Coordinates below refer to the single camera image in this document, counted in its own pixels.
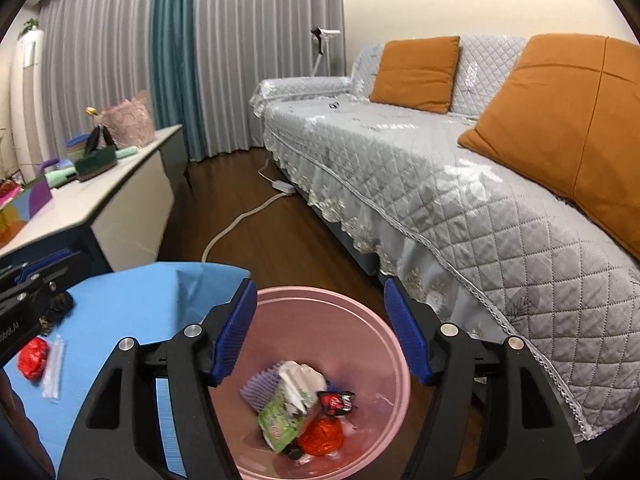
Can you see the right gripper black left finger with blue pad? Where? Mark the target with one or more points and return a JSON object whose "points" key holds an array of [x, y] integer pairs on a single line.
{"points": [[225, 329]]}

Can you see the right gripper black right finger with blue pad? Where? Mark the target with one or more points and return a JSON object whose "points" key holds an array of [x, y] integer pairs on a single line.
{"points": [[414, 325]]}

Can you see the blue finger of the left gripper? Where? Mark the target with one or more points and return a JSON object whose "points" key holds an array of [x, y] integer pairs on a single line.
{"points": [[32, 267]]}

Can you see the purple foam fruit net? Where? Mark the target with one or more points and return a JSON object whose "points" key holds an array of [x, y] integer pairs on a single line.
{"points": [[260, 388]]}

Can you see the white tissue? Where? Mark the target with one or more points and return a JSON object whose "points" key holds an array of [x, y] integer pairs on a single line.
{"points": [[300, 384]]}

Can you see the green snack packet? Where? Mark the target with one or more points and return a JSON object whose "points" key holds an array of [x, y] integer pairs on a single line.
{"points": [[280, 422]]}

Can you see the red plastic bag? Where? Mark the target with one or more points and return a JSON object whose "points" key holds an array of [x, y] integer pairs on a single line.
{"points": [[322, 437]]}

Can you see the red black snack wrapper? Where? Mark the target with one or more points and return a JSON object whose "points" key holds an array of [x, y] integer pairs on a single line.
{"points": [[336, 403]]}

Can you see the colourful gift box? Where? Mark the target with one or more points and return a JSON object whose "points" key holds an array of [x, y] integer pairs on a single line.
{"points": [[22, 207]]}

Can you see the small red crumpled bag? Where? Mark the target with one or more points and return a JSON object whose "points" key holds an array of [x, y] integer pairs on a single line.
{"points": [[32, 359]]}

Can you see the clear plastic wrapper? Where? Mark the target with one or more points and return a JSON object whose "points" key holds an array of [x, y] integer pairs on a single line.
{"points": [[51, 378]]}

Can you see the blue table cloth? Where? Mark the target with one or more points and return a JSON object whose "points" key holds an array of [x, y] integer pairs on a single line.
{"points": [[150, 303]]}

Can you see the mint green roll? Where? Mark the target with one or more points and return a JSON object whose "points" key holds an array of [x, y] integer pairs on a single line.
{"points": [[58, 177]]}

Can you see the white coffee table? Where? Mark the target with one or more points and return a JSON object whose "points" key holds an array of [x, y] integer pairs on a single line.
{"points": [[118, 218]]}

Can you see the grey quilted sofa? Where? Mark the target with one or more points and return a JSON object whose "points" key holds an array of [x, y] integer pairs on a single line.
{"points": [[488, 250]]}

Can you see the dark green round container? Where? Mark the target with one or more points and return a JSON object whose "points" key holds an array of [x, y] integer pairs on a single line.
{"points": [[100, 155]]}

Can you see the stacked plastic bowls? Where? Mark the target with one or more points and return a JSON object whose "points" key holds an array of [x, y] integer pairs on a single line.
{"points": [[76, 146]]}

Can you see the pink quilted basket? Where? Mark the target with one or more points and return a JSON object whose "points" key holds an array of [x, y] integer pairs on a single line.
{"points": [[130, 122]]}

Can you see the white standing air conditioner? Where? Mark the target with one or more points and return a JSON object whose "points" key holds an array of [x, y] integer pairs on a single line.
{"points": [[30, 138]]}

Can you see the teal curtain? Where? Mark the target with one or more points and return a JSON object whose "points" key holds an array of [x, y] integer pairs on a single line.
{"points": [[174, 72]]}

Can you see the near orange cushion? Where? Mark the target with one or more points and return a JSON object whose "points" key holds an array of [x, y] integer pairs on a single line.
{"points": [[567, 118]]}

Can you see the orange cushion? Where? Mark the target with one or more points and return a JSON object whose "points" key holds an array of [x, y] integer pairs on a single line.
{"points": [[417, 74], [567, 118]]}

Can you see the far orange cushion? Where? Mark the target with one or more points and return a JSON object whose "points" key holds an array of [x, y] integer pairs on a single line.
{"points": [[417, 74]]}

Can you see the grey curtain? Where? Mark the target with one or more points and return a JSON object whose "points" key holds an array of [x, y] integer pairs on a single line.
{"points": [[97, 53]]}

